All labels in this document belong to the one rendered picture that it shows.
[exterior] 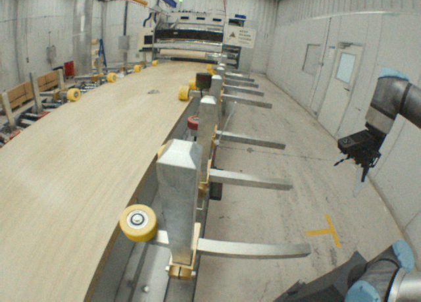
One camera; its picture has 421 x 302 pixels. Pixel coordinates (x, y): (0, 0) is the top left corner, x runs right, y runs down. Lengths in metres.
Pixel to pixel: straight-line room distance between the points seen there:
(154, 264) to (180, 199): 0.48
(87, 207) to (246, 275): 1.11
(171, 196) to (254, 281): 1.18
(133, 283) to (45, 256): 0.31
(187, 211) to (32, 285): 0.37
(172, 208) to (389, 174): 3.00
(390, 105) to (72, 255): 0.77
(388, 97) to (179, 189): 0.50
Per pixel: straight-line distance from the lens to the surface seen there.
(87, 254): 0.38
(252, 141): 0.76
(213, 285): 1.24
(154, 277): 0.62
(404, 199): 2.92
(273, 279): 1.37
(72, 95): 1.19
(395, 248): 0.76
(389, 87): 0.51
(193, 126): 0.71
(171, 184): 0.16
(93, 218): 0.41
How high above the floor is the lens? 1.22
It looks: 33 degrees down
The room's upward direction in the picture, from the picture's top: 8 degrees clockwise
